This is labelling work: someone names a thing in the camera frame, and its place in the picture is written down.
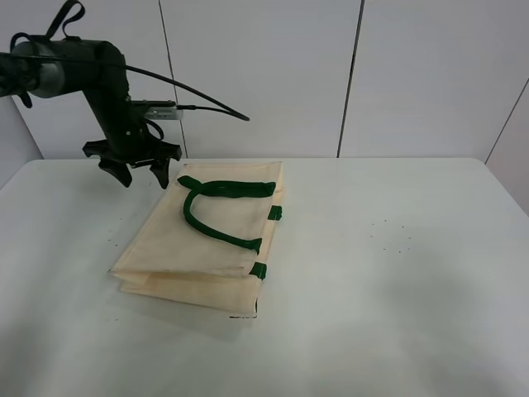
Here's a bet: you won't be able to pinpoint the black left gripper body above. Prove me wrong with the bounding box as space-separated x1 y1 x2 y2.
83 97 182 166

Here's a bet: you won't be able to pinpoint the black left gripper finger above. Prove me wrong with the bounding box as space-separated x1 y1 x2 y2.
150 158 170 189
98 159 132 188

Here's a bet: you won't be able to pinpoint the cream linen bag green handles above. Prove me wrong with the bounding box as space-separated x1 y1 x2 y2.
110 162 284 318

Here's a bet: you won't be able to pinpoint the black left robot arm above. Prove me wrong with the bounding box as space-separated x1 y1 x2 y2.
1 35 182 188

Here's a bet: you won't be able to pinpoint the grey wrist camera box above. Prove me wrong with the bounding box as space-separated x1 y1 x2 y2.
131 100 183 121

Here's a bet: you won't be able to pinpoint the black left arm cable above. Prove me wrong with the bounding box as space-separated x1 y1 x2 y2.
7 0 251 141

